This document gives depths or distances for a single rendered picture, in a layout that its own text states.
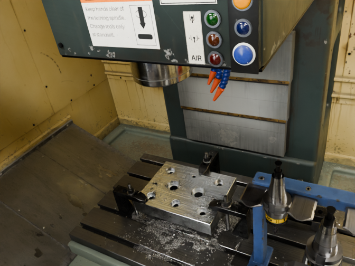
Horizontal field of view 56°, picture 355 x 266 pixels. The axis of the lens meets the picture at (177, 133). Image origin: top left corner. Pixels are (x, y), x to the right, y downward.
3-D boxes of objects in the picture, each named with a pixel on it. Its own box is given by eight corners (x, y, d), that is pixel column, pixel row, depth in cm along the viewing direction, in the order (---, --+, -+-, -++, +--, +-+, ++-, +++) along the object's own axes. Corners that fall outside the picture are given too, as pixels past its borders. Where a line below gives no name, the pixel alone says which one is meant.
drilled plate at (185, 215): (211, 235, 104) (209, 225, 101) (136, 210, 117) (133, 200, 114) (236, 187, 120) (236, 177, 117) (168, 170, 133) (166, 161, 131)
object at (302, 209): (311, 225, 70) (311, 222, 69) (286, 217, 72) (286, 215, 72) (317, 202, 74) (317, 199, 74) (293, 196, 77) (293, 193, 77)
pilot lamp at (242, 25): (249, 36, 48) (249, 21, 47) (235, 36, 49) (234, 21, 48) (251, 35, 49) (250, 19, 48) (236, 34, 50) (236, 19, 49)
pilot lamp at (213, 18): (218, 27, 50) (217, 12, 49) (205, 27, 51) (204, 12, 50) (220, 26, 50) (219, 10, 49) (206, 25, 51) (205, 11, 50)
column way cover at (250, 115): (286, 159, 135) (292, 35, 107) (183, 140, 157) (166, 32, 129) (288, 152, 139) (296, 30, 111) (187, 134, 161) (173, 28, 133)
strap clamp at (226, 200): (248, 239, 105) (246, 206, 97) (209, 227, 112) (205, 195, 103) (251, 231, 108) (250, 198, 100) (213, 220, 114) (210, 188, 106)
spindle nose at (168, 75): (204, 66, 88) (200, 20, 82) (171, 92, 78) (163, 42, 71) (157, 60, 97) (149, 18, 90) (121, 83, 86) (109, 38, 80)
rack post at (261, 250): (264, 276, 94) (265, 202, 78) (245, 269, 97) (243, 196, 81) (273, 249, 101) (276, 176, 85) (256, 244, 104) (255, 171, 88)
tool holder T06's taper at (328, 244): (339, 243, 63) (345, 218, 59) (334, 261, 60) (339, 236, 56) (315, 234, 65) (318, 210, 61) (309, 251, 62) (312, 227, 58)
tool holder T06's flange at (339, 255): (344, 250, 64) (346, 241, 63) (337, 275, 60) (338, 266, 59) (310, 238, 67) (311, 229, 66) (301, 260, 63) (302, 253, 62)
